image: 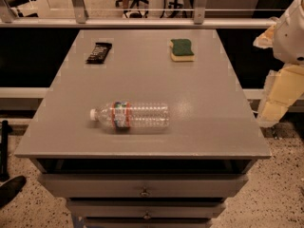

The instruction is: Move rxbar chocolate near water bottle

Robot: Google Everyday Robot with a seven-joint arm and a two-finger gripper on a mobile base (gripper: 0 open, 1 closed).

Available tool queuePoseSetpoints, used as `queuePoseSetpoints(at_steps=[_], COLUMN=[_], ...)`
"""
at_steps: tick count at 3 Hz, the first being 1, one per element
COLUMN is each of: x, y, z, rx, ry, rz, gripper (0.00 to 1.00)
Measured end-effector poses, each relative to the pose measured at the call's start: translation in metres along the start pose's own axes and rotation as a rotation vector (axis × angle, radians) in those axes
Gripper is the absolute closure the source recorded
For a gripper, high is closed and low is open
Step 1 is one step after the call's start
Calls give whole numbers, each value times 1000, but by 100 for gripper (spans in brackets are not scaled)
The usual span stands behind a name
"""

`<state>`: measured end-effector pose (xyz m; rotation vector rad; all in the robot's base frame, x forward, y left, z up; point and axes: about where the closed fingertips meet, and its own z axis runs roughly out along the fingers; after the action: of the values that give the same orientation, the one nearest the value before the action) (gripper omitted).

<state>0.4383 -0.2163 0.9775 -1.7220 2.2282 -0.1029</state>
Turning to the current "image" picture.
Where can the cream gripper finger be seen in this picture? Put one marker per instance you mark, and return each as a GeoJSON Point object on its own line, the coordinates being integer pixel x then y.
{"type": "Point", "coordinates": [266, 38]}
{"type": "Point", "coordinates": [281, 89]}

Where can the black rxbar chocolate bar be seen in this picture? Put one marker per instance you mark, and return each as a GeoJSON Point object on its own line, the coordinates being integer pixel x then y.
{"type": "Point", "coordinates": [99, 53]}

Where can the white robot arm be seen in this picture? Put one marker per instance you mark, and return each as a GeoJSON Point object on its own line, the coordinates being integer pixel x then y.
{"type": "Point", "coordinates": [289, 38]}

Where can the clear plastic water bottle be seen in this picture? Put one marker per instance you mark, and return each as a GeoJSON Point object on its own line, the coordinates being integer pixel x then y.
{"type": "Point", "coordinates": [126, 115]}

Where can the green yellow sponge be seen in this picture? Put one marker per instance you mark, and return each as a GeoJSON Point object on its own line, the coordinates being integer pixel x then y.
{"type": "Point", "coordinates": [181, 50]}

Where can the black office chair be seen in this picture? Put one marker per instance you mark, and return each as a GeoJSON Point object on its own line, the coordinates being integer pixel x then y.
{"type": "Point", "coordinates": [131, 8]}

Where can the grey metal railing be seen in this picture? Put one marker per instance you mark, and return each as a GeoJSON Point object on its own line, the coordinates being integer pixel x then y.
{"type": "Point", "coordinates": [110, 14]}

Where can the middle grey drawer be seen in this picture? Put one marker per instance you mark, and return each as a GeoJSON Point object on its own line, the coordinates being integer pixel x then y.
{"type": "Point", "coordinates": [152, 209]}

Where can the grey drawer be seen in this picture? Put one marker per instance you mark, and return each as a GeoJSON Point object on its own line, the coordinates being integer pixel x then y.
{"type": "Point", "coordinates": [152, 209]}
{"type": "Point", "coordinates": [152, 223]}
{"type": "Point", "coordinates": [142, 186]}

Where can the bottom grey drawer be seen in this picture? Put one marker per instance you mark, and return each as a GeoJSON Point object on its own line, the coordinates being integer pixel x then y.
{"type": "Point", "coordinates": [152, 223]}

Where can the top grey drawer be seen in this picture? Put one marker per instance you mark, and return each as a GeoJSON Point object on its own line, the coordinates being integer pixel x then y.
{"type": "Point", "coordinates": [142, 186]}

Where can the black shoe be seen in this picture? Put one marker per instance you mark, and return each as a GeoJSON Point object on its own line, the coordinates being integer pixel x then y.
{"type": "Point", "coordinates": [10, 189]}

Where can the black stand post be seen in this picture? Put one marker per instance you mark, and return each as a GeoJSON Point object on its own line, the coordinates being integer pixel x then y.
{"type": "Point", "coordinates": [5, 129]}

